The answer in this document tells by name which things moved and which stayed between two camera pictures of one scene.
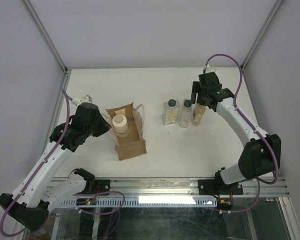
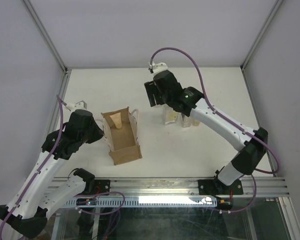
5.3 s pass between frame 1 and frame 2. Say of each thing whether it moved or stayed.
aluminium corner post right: stayed
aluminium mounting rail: stayed
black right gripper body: moved
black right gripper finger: moved
